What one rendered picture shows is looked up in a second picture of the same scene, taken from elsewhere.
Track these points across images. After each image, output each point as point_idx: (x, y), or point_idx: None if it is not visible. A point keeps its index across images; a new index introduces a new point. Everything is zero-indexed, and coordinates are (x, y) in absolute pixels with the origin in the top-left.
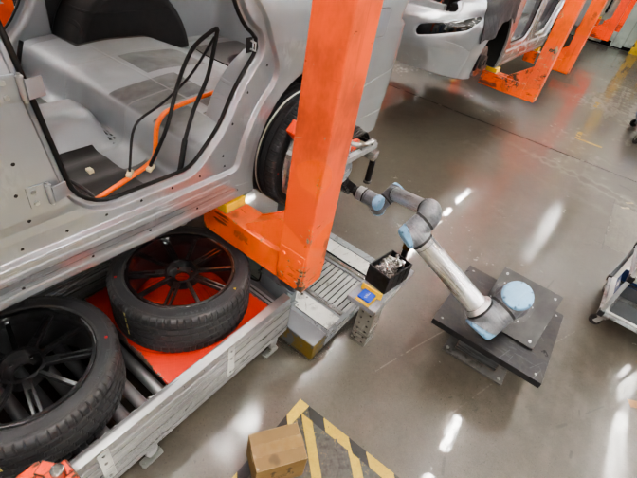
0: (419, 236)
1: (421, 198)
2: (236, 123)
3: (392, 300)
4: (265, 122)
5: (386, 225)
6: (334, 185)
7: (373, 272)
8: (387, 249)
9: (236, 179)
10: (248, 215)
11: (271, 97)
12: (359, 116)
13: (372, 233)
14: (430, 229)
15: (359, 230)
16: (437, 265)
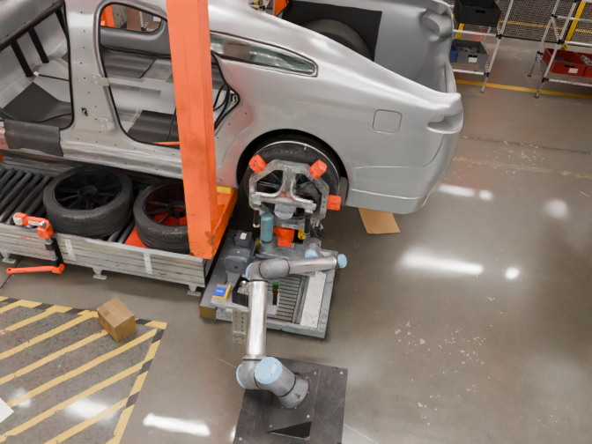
0: (251, 273)
1: (293, 260)
2: (221, 138)
3: (297, 348)
4: (244, 148)
5: (396, 314)
6: (199, 194)
7: (238, 284)
8: (359, 325)
9: (219, 173)
10: (219, 200)
11: (247, 133)
12: (372, 190)
13: (372, 307)
14: (260, 275)
15: (366, 298)
16: (248, 302)
